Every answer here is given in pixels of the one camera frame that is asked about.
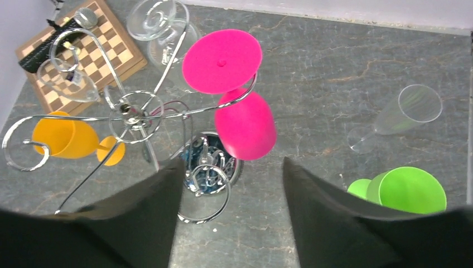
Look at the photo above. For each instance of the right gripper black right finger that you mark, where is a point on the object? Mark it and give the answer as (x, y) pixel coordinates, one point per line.
(327, 227)

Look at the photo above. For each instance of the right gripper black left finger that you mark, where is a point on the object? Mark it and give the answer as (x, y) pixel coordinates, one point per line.
(134, 227)

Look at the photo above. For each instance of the chrome wire wine glass rack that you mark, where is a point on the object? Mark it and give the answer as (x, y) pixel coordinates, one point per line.
(210, 168)

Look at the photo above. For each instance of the green plastic wine glass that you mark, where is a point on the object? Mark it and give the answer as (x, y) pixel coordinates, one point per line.
(405, 188)

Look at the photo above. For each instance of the orange plastic wine glass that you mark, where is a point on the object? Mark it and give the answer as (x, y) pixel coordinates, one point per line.
(70, 139)

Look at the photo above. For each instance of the clear ribbed flute glass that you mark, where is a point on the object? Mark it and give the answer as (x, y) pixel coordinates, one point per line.
(415, 105)

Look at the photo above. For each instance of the clear round wine glass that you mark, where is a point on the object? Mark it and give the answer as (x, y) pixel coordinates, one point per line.
(74, 85)

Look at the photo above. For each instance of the pink plastic wine glass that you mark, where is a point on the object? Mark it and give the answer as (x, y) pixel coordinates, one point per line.
(221, 63)

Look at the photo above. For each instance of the clear tumbler wine glass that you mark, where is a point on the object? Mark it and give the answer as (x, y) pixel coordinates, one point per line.
(169, 34)

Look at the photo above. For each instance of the wooden chessboard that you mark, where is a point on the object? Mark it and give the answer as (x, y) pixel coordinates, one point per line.
(124, 54)

